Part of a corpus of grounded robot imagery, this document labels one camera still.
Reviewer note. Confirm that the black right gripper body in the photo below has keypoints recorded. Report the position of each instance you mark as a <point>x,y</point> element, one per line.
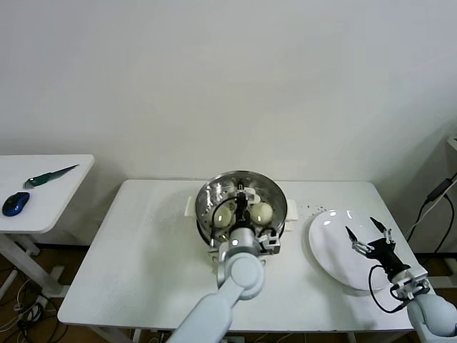
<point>387,257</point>

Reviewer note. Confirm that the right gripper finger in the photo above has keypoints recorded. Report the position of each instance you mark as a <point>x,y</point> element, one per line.
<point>358,246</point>
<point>387,234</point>

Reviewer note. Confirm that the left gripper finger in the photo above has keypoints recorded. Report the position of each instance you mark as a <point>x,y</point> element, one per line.
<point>245,198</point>
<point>240,187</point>

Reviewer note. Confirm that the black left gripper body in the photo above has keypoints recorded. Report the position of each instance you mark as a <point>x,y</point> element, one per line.
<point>242,216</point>

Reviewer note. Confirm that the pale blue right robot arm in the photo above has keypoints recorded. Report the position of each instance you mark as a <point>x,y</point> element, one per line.
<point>435,318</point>

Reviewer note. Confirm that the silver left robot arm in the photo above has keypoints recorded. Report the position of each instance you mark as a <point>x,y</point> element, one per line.
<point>242,275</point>

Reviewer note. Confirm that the perforated steel steamer basket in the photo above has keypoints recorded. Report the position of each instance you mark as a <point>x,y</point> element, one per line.
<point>276,200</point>

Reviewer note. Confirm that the white oval plate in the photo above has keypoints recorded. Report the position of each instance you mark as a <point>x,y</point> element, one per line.
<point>328,250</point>

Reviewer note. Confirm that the white electric cooker pot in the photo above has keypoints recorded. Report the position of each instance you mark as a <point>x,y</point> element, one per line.
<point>291,214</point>

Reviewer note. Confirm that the white stand foot bar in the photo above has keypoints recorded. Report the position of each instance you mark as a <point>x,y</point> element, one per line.
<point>444,282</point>

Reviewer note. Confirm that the white side table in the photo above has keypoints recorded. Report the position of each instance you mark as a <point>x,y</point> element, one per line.
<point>46,200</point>

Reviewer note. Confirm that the white plug adapter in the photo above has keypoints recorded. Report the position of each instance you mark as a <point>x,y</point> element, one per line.
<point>41,302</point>

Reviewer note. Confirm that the blue computer mouse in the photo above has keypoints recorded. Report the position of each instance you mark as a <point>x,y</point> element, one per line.
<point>16,203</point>

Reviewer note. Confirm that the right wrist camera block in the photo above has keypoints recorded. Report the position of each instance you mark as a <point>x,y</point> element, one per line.
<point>410,286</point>

